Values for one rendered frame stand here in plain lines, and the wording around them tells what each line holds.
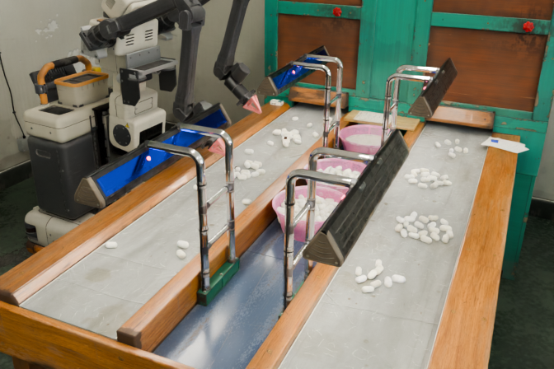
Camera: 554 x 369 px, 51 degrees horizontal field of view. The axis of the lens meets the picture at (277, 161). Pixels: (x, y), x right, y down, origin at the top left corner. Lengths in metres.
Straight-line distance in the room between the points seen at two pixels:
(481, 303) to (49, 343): 1.07
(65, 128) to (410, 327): 1.83
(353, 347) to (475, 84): 1.64
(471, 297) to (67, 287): 1.05
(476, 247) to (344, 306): 0.48
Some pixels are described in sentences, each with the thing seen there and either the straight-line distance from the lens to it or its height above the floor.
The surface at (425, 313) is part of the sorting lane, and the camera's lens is 1.54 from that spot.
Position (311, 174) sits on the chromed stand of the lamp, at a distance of 1.30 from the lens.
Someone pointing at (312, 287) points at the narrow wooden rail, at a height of 0.76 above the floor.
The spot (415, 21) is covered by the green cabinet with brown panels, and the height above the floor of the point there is 1.22.
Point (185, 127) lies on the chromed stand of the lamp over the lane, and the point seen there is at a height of 1.12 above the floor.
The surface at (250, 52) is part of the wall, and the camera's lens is 4.11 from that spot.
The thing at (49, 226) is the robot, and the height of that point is 0.26.
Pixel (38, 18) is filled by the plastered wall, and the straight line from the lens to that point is 4.12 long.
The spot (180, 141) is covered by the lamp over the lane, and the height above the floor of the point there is 1.08.
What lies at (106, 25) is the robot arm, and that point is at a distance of 2.38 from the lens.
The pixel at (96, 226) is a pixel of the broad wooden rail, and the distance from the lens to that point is 1.87.
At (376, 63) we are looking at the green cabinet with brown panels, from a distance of 2.81.
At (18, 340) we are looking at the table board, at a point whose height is 0.65.
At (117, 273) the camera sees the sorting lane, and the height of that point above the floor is 0.74.
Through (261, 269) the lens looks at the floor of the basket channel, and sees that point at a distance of 1.76.
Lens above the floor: 1.65
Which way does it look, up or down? 23 degrees down
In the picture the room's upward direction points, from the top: 1 degrees clockwise
